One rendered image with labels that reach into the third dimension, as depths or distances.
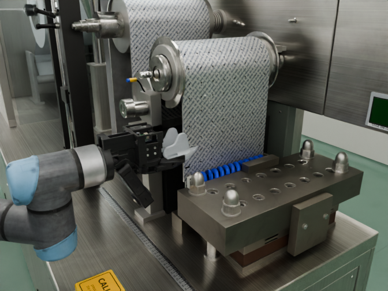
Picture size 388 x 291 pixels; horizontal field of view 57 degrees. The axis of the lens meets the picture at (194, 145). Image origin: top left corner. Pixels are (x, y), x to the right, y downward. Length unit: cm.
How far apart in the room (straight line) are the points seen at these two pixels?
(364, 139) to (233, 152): 287
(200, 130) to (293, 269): 34
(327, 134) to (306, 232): 314
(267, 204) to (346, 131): 308
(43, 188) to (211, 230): 30
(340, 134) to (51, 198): 337
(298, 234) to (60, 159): 47
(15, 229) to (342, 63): 72
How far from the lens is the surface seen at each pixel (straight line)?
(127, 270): 75
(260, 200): 71
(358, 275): 96
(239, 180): 78
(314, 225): 78
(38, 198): 64
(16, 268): 235
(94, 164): 64
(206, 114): 76
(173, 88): 73
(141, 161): 67
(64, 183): 63
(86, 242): 84
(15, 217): 71
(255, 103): 85
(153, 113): 78
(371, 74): 81
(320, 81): 88
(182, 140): 72
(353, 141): 373
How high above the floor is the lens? 138
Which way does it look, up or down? 22 degrees down
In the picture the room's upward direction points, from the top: straight up
